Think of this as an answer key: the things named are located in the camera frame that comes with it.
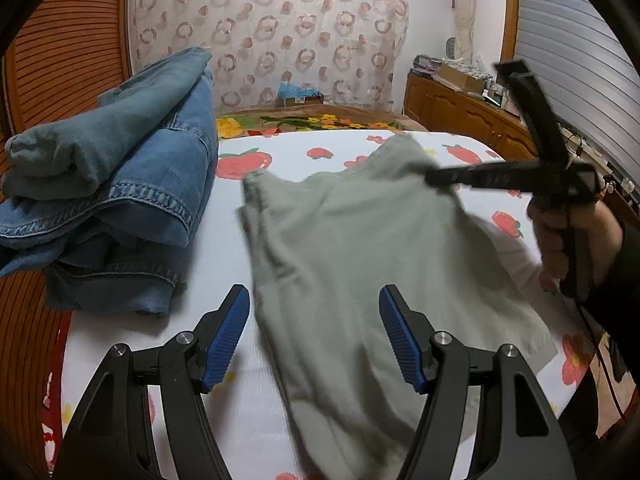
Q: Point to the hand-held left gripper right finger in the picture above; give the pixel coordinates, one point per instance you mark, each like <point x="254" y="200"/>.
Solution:
<point x="400" y="340"/>

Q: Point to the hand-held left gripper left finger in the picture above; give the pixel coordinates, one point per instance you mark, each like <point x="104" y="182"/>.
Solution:
<point x="227" y="340"/>

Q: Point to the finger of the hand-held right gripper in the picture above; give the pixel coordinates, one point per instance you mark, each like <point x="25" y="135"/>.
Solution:
<point x="537" y="110"/>
<point x="490" y="176"/>

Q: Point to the grey pants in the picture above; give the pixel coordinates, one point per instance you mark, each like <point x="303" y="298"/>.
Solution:
<point x="350" y="260"/>

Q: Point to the person's right forearm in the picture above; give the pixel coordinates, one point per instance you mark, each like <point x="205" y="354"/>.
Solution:
<point x="620" y="295"/>

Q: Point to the person's right hand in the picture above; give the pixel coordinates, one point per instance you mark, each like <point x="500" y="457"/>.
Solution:
<point x="550" y="245"/>

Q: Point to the strawberry print bed sheet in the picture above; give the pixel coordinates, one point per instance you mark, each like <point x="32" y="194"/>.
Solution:
<point x="255" y="410"/>

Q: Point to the wooden side cabinet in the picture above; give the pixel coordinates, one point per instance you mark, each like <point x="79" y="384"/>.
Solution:
<point x="450" y="110"/>

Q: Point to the cardboard box with papers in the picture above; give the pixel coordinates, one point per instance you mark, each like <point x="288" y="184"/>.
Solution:
<point x="462" y="77"/>

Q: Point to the grey window blind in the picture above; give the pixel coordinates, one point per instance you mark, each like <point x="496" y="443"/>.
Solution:
<point x="575" y="20"/>

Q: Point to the dark blue jeans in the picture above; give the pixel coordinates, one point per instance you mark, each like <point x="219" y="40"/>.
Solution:
<point x="120" y="285"/>

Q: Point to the tied beige side curtain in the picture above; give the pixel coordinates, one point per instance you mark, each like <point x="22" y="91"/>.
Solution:
<point x="464" y="10"/>

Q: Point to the medium blue jeans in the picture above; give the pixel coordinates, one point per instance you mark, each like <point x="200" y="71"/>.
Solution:
<point x="165" y="185"/>

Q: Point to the floral blanket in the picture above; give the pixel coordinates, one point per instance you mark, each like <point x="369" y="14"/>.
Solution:
<point x="320" y="121"/>

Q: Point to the small cardboard box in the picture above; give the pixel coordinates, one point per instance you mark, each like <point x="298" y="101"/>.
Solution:
<point x="307" y="101"/>

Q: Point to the faded light blue jeans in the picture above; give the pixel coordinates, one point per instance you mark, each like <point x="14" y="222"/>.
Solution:
<point x="100" y="130"/>

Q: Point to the sheer circle-pattern curtain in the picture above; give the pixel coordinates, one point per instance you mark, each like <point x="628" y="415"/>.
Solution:
<point x="270" y="35"/>

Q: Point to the brown slatted wardrobe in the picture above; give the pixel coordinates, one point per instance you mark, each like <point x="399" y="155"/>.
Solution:
<point x="60" y="50"/>

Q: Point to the wooden window frame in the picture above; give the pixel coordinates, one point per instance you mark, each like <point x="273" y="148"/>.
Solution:
<point x="510" y="10"/>

